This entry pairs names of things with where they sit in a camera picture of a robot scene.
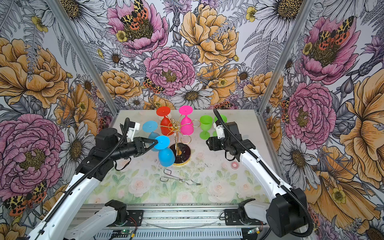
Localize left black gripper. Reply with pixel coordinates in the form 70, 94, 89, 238
109, 136, 159, 160

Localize blue wine glass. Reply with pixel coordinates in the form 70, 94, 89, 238
154, 136, 176, 167
142, 121, 160, 140

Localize blue wine glass front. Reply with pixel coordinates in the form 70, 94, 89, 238
154, 136, 176, 167

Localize green wine glass front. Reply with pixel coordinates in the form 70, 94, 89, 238
200, 115, 213, 140

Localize green wine glass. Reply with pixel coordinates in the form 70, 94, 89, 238
200, 115, 213, 140
213, 115, 228, 137

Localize pink wine glass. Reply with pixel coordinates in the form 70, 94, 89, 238
179, 106, 194, 136

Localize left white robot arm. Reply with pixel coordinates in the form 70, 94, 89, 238
26, 118, 158, 240

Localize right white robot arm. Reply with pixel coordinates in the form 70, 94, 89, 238
206, 109, 314, 238

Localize red wine glass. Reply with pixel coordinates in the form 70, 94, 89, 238
156, 106, 173, 137

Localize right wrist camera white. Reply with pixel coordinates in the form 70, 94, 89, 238
215, 125, 225, 139

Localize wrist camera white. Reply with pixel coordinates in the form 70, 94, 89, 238
126, 122, 141, 142
215, 125, 225, 139

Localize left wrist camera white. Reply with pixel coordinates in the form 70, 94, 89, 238
126, 122, 141, 142

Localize gold wire glass rack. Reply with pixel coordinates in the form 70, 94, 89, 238
160, 119, 200, 167

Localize metal wire tongs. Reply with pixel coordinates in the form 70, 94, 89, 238
160, 169, 201, 186

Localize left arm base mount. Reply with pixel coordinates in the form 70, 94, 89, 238
113, 210, 144, 227

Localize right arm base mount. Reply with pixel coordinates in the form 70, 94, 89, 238
219, 209, 262, 226

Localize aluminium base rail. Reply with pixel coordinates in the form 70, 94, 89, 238
84, 204, 279, 240

